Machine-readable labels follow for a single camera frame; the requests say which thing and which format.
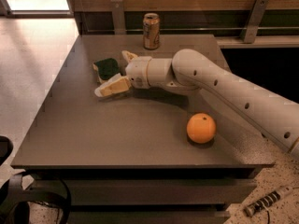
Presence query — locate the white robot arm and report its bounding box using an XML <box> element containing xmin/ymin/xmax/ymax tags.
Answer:
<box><xmin>94</xmin><ymin>49</ymin><xmax>299</xmax><ymax>159</ymax></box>

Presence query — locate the right metal wall bracket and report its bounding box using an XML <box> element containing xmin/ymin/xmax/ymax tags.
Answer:
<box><xmin>240</xmin><ymin>0</ymin><xmax>270</xmax><ymax>44</ymax></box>

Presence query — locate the gold soda can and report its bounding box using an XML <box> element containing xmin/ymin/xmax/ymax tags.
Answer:
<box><xmin>143</xmin><ymin>13</ymin><xmax>160</xmax><ymax>49</ymax></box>

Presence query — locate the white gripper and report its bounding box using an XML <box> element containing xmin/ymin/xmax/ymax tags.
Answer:
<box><xmin>94</xmin><ymin>50</ymin><xmax>151</xmax><ymax>98</ymax></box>

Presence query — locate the grey table with drawers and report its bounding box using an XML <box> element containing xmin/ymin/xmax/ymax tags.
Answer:
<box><xmin>12</xmin><ymin>35</ymin><xmax>274</xmax><ymax>224</ymax></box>

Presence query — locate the black chair base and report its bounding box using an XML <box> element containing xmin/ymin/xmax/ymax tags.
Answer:
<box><xmin>0</xmin><ymin>135</ymin><xmax>73</xmax><ymax>224</ymax></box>

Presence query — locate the white power strip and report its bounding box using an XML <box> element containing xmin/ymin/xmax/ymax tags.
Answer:
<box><xmin>244</xmin><ymin>186</ymin><xmax>293</xmax><ymax>217</ymax></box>

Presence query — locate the left metal wall bracket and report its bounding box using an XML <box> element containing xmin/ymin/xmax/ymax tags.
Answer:
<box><xmin>110</xmin><ymin>0</ymin><xmax>126</xmax><ymax>35</ymax></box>

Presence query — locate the black power cable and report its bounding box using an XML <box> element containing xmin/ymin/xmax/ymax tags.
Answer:
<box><xmin>261</xmin><ymin>187</ymin><xmax>299</xmax><ymax>224</ymax></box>

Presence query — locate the orange fruit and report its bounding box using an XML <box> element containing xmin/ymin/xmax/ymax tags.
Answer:
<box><xmin>186</xmin><ymin>113</ymin><xmax>217</xmax><ymax>144</ymax></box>

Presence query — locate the green and yellow sponge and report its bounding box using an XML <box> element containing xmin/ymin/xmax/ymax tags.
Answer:
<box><xmin>93</xmin><ymin>58</ymin><xmax>120</xmax><ymax>83</ymax></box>

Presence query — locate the metal wall bracket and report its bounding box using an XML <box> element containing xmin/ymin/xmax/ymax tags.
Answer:
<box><xmin>110</xmin><ymin>0</ymin><xmax>126</xmax><ymax>35</ymax></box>
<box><xmin>240</xmin><ymin>0</ymin><xmax>270</xmax><ymax>44</ymax></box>

